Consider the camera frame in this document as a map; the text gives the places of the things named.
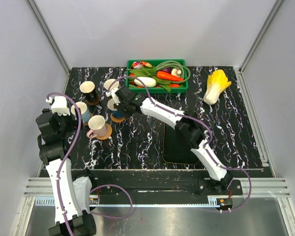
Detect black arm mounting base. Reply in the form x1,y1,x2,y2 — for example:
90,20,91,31
68,169,244,205

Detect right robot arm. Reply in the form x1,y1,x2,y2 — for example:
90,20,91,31
111,86,234,195

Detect grey blue cup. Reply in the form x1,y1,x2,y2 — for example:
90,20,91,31
104,79,119,91

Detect white radish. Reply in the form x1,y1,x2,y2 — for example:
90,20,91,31
134,77,156,88

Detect pink cup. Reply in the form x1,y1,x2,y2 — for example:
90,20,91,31
87,115,108,139

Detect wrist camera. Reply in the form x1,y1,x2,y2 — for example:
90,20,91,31
106,88,120,105
46,96,70,116

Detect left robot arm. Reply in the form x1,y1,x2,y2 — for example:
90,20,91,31
35,109,97,236

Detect white cup dark body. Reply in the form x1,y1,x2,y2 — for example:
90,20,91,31
80,81,97,98

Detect purple onion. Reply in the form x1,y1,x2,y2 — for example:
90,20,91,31
162,67,171,74

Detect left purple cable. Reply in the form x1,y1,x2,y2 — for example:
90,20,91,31
48,91,133,236

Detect colourful snack packet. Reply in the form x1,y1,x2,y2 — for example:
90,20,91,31
130,61,153,69

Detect yellow napa cabbage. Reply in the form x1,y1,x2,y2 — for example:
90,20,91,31
203,69,232,105

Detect orange carrot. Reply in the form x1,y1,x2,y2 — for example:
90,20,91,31
156,71,183,82

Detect dark walnut coaster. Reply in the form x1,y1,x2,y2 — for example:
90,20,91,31
86,95,101,106

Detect woven rattan coaster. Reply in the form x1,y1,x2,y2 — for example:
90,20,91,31
96,123,113,140

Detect dark blue cup front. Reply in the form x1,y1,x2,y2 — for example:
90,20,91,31
107,99,124,119

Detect leafy green vegetable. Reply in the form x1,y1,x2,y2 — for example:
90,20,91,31
127,67,172,93

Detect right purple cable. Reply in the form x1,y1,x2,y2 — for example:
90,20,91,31
107,76,253,212

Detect light brown wooden coaster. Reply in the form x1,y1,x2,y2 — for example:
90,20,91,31
83,113,93,126
110,114,125,123

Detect light blue cup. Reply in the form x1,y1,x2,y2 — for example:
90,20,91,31
70,102,90,123

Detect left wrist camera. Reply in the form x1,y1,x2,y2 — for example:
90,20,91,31
46,96,70,116

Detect white mushroom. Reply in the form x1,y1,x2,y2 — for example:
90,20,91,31
171,68,182,77

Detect green plastic vegetable tray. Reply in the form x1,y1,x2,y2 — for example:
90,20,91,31
125,59,188,94

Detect black serving tray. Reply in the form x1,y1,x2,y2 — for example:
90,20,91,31
163,124,199,165

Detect green long beans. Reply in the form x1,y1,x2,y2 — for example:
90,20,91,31
155,60,191,84

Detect purple cable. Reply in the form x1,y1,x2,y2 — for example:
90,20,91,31
107,76,253,212
48,91,133,236

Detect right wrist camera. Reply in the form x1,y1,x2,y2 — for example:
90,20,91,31
106,88,120,105

